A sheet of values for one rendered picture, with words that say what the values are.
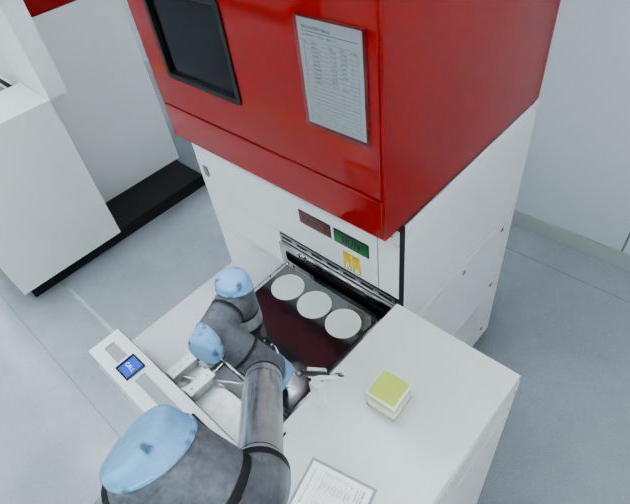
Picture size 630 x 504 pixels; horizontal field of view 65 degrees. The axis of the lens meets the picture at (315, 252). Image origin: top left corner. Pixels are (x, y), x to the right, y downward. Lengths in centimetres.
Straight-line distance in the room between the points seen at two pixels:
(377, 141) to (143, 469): 66
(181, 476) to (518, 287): 226
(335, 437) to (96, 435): 156
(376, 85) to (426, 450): 73
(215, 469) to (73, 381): 212
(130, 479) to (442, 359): 80
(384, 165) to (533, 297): 180
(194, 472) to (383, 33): 68
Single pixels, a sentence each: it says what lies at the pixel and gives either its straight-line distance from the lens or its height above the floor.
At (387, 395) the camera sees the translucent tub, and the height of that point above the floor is 103.
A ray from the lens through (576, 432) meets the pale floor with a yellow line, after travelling 234.
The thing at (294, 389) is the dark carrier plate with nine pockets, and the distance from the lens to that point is 129.
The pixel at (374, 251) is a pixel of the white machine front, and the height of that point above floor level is 111.
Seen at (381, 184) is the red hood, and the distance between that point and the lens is 102.
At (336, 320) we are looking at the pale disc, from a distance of 139.
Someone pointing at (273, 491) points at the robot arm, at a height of 135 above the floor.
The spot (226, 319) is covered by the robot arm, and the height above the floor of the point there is 124.
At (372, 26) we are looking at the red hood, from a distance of 86.
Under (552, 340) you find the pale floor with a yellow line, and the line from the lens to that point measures 255.
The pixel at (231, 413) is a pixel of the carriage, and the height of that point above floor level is 88.
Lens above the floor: 201
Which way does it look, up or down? 45 degrees down
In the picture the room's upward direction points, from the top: 9 degrees counter-clockwise
